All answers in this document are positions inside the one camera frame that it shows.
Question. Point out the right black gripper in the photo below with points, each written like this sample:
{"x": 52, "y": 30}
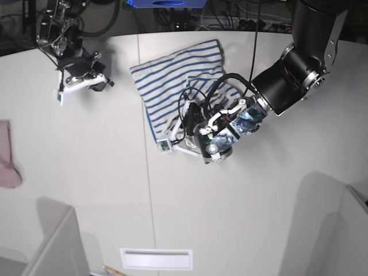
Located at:
{"x": 84, "y": 66}

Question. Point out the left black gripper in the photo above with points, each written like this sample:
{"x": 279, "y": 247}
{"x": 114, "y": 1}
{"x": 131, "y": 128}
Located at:
{"x": 192, "y": 118}

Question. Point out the blue white striped T-shirt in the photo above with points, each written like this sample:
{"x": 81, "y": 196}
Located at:
{"x": 161, "y": 82}

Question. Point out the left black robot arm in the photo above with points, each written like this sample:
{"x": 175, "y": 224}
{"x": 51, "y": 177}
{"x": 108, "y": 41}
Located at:
{"x": 302, "y": 66}

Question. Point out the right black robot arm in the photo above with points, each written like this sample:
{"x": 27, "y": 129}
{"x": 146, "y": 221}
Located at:
{"x": 60, "y": 36}

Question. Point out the blue box with oval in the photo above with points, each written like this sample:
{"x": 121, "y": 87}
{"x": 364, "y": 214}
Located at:
{"x": 144, "y": 4}

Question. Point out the black monitor stand left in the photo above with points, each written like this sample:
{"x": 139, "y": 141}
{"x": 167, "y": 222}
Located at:
{"x": 29, "y": 17}

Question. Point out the pink folded cloth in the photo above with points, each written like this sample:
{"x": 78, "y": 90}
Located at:
{"x": 10, "y": 177}

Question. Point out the white rectangular slot plate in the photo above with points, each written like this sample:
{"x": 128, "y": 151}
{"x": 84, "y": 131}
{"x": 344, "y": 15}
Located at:
{"x": 150, "y": 259}

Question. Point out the grey bin left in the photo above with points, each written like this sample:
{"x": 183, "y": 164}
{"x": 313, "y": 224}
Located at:
{"x": 60, "y": 253}

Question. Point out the grey bin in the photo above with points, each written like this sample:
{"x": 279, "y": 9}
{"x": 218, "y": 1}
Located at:
{"x": 60, "y": 253}
{"x": 328, "y": 234}

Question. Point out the grey bin right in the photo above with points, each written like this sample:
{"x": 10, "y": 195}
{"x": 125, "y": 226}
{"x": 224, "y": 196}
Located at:
{"x": 328, "y": 234}

